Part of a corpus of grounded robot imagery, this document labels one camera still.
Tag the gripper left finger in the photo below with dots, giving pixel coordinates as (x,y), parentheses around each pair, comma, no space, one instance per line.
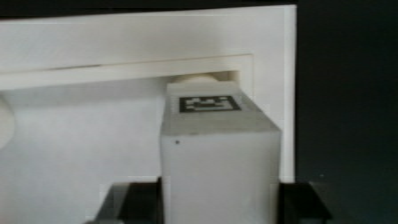
(131,204)

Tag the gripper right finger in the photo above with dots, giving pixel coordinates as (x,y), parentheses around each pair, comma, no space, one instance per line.
(300,208)

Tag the white table leg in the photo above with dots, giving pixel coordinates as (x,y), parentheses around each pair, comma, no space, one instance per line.
(218,156)

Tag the white square table top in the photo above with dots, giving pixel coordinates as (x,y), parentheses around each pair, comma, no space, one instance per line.
(85,140)

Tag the white U-shaped fence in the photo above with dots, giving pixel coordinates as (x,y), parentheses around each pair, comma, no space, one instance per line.
(112,47)

